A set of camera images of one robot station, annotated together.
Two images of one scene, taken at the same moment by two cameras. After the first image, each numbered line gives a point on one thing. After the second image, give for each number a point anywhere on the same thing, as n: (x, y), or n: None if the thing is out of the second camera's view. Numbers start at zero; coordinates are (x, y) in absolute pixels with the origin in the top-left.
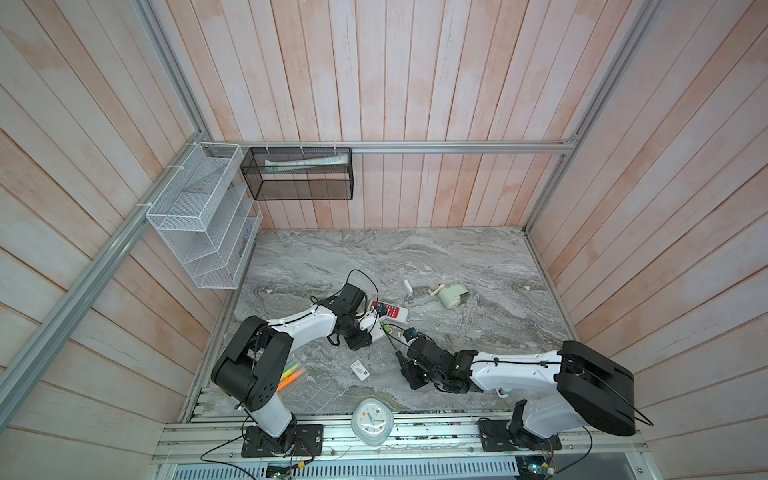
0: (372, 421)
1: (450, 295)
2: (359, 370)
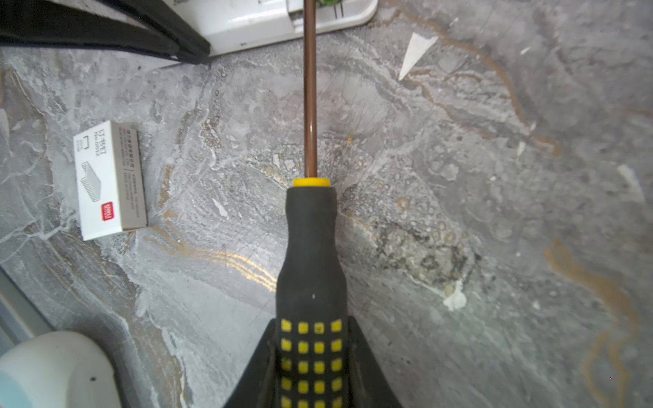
0: (58, 370)
1: None
2: (110, 180)
